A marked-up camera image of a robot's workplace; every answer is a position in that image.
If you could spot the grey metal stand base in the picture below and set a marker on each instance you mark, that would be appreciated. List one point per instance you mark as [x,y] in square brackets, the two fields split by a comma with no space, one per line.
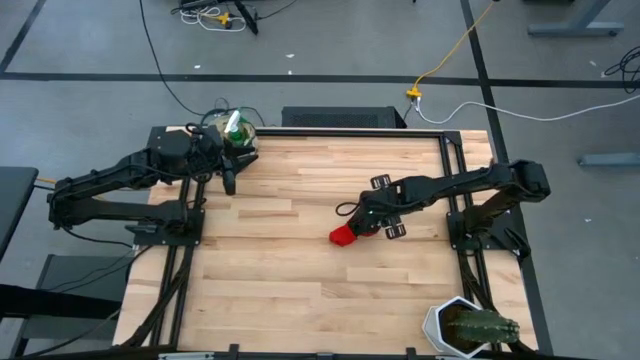
[75,267]

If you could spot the green plastic spray bottle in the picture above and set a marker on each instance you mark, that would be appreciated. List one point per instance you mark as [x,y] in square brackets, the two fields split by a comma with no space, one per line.
[242,136]

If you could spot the desk with grey legs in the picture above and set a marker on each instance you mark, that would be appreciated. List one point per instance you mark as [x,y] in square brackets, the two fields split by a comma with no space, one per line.
[575,29]

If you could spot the silver metal bracket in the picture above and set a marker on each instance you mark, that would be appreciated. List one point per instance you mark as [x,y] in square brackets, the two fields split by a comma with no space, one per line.
[185,356]

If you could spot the beige green gardening bag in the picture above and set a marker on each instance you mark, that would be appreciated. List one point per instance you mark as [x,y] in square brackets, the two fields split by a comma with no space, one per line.
[212,122]

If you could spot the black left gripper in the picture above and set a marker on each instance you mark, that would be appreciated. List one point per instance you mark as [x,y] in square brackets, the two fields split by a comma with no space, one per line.
[207,150]

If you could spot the black floor bar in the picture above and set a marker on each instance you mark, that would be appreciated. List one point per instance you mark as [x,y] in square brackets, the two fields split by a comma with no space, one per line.
[50,302]

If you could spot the black stand leg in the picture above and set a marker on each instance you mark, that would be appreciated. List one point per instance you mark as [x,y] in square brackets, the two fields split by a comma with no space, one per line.
[247,17]

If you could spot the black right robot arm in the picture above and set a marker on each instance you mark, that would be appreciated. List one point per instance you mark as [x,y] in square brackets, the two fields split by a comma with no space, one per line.
[450,187]

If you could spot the yellow plug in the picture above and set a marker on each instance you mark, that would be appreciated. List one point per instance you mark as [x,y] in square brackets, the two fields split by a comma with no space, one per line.
[224,19]

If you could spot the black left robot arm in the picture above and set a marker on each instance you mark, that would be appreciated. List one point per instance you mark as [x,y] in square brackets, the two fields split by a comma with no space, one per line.
[125,212]

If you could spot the red black gardening glove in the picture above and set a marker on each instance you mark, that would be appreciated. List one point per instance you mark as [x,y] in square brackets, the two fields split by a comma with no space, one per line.
[342,236]

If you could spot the grey metal floor foot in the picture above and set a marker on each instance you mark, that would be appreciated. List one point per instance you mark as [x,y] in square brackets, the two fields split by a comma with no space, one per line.
[610,160]

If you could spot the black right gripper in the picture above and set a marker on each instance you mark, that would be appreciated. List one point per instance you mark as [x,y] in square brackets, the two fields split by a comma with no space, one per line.
[375,207]

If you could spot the white faceted plant pot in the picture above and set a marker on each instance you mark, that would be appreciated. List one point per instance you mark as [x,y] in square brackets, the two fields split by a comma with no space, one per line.
[430,327]

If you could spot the green cactus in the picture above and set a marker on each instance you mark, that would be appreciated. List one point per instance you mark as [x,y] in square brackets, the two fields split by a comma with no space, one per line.
[480,326]

